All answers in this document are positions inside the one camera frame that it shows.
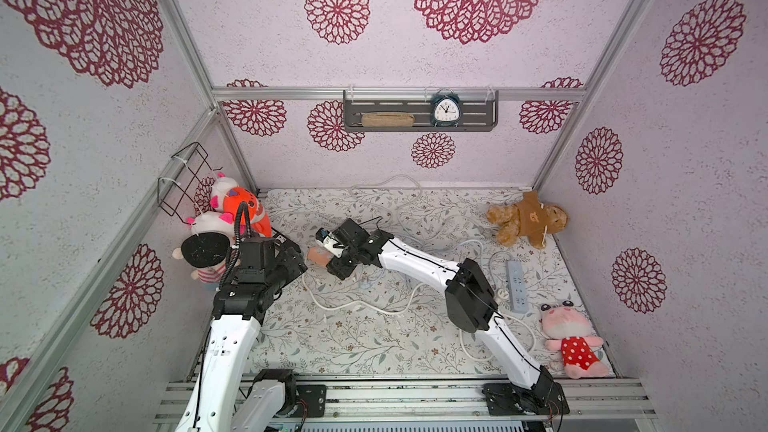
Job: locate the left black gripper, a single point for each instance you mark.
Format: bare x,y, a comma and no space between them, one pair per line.
292,262

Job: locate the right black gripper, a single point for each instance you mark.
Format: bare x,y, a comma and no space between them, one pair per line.
345,251

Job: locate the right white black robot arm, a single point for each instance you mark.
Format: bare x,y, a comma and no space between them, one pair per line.
469,298

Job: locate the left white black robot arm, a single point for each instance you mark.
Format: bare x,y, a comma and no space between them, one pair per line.
228,344

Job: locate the orange fish plush toy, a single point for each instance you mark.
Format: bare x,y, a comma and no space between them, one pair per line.
227,196

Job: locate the black faced striped plush doll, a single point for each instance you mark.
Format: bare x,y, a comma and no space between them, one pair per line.
207,246

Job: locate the floral table mat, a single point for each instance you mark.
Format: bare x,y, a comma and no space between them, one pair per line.
380,322

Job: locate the tan pouch on shelf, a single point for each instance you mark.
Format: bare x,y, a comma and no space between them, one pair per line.
387,120

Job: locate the teal alarm clock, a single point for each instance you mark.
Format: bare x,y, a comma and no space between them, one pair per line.
446,110

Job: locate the brown teddy bear plush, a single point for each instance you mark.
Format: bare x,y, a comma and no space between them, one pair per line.
529,218

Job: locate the pink plush red dotted dress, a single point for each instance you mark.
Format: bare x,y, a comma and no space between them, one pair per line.
569,332

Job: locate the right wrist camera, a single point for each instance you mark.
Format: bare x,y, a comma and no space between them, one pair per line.
329,242

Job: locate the black wire wall basket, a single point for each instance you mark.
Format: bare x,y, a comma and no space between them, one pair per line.
176,195

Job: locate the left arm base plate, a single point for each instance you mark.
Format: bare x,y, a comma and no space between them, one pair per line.
310,401

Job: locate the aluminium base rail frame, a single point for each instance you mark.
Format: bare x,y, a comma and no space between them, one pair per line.
460,399

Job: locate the grey wall shelf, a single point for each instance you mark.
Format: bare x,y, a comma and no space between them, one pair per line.
480,114

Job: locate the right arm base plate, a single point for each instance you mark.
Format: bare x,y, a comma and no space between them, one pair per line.
506,399

